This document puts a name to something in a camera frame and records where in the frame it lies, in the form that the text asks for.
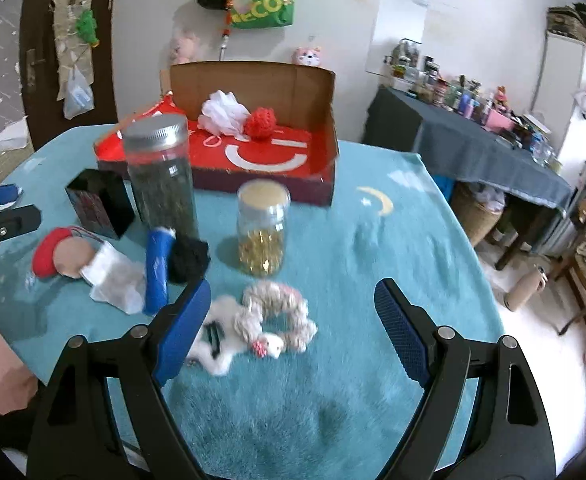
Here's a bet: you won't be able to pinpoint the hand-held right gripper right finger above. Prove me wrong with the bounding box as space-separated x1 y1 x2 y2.
374 277 558 480

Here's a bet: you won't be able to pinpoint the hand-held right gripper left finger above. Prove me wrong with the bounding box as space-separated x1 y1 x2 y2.
26 277 213 480

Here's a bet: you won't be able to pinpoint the white fluffy plush piece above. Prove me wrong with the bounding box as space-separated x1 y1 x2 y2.
185 295 285 377

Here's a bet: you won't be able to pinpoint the red fuzzy puff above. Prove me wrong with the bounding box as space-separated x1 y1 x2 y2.
32 227 76 279

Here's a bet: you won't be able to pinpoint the beige round powder puff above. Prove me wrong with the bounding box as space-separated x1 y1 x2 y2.
53 237 99 279

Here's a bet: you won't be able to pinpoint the pink and white scrunchie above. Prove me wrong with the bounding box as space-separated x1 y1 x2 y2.
233 280 319 356

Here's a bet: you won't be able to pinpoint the cardboard box with red inside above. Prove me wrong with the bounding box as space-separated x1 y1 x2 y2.
93 61 340 207

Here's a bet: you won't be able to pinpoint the black hair clip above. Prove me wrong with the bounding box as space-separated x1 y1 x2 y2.
203 324 226 359

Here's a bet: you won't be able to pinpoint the black fuzzy cloth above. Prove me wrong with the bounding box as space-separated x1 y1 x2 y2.
169 236 211 285

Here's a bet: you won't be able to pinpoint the white crumpled tissue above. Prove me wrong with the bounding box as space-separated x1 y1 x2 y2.
79 242 147 315

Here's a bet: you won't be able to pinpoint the black box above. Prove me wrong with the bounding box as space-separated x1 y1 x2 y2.
65 169 136 240

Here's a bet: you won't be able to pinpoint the brown door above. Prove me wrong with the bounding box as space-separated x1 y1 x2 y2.
20 0 119 151

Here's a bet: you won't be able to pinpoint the clear plastic bag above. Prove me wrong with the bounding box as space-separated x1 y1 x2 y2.
63 67 95 120

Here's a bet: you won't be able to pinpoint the beige thermos bottle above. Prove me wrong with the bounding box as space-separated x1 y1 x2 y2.
504 265 548 311

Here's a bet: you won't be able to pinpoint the small jar with gold contents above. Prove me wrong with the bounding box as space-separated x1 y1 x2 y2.
236 179 291 277

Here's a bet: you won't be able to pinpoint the wicker basket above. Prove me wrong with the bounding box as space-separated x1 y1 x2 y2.
453 182 506 248

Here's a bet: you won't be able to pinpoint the tall glass jar dark contents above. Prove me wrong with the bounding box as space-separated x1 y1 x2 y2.
122 114 200 241

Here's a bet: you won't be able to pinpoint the beige hanging door organizer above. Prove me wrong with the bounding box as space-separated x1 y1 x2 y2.
48 0 96 91

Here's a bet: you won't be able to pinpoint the wooden chair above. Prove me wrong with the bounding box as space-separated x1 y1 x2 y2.
553 180 586 341

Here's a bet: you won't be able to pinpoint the green plush toy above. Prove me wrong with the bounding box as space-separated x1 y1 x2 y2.
76 10 99 44

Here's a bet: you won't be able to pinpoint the side table with bottles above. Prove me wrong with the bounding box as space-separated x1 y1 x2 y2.
362 85 576 211

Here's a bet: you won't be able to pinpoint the red yarn ball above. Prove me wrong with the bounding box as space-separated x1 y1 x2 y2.
244 107 278 139

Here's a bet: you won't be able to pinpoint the white mesh bath pouf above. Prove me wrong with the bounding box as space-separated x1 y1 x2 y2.
197 90 251 137

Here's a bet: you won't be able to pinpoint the pink plush toy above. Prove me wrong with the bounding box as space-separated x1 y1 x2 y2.
169 30 199 65

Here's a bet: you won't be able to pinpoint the row of cosmetic bottles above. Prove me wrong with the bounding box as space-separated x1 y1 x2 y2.
383 39 561 166

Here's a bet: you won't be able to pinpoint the orange and white stick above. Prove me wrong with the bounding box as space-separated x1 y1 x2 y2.
218 10 234 63

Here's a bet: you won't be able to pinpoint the pink hamster plush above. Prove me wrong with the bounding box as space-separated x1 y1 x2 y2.
292 46 324 68

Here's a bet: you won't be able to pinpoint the white fridge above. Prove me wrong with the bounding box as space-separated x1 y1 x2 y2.
530 30 586 256

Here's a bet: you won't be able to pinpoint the dark woven box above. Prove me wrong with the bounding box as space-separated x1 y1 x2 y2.
545 5 586 36

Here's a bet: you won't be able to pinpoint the wall mirror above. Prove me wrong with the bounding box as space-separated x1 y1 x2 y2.
365 0 434 78

